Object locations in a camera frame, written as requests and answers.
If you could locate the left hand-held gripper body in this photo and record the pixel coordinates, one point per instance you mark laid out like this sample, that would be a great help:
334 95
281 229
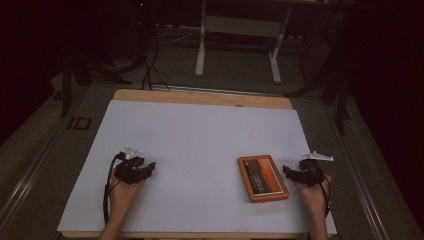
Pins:
128 173

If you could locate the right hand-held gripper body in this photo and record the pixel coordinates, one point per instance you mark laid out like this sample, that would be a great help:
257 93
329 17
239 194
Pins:
311 173

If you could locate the orange wooden box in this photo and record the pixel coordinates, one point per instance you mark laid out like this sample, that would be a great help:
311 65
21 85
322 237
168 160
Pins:
263 178

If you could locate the person's left hand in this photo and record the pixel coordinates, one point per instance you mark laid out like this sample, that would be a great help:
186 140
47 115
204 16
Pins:
125 195

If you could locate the person's right hand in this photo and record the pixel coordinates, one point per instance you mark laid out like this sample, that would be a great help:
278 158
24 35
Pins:
313 198

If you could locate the white table mat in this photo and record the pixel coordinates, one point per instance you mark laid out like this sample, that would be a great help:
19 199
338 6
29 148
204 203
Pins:
200 140

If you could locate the black metal stand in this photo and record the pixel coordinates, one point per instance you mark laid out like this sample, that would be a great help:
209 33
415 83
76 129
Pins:
341 106

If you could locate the metal floor strip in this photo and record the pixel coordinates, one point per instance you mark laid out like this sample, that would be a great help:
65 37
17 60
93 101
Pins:
216 90

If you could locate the metal floor rail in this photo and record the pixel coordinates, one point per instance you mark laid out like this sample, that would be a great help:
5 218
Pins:
30 180
358 180

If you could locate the white metal desk frame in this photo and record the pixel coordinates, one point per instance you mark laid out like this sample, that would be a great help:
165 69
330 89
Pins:
240 26

